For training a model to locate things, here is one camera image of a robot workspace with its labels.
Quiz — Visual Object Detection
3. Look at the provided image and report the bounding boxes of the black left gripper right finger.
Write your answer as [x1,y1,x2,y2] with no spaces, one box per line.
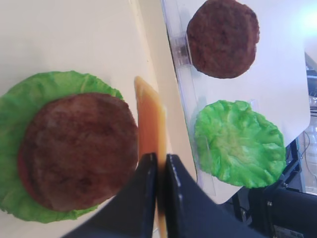
[165,154,249,238]

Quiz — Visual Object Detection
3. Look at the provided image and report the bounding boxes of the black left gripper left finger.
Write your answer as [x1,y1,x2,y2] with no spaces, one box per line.
[65,153,158,238]

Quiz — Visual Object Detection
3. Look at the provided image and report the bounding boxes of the yellow cheese slice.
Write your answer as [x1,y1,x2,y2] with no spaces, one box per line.
[134,76,167,238]

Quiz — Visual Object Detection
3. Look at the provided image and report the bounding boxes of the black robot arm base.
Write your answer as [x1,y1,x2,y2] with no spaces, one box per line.
[222,140,317,238]

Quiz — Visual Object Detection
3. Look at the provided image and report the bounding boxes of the meat patty on burger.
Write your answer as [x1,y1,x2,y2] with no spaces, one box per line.
[18,93,138,212]

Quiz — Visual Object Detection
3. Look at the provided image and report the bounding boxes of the upright green lettuce leaf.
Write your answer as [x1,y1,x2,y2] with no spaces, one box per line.
[194,100,286,188]

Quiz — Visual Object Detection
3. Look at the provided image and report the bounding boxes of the lettuce leaf on burger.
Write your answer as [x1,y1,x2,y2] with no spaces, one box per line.
[0,71,123,224]

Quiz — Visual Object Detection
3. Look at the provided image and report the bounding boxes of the upright brown meat patty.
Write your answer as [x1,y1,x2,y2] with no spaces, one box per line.
[186,0,260,79]

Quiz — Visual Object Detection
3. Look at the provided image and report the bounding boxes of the clear holder for patty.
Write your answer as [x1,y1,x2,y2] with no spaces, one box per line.
[170,34,192,67]

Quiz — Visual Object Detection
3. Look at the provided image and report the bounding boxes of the long clear rail right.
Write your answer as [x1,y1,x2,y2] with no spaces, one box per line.
[161,0,216,198]

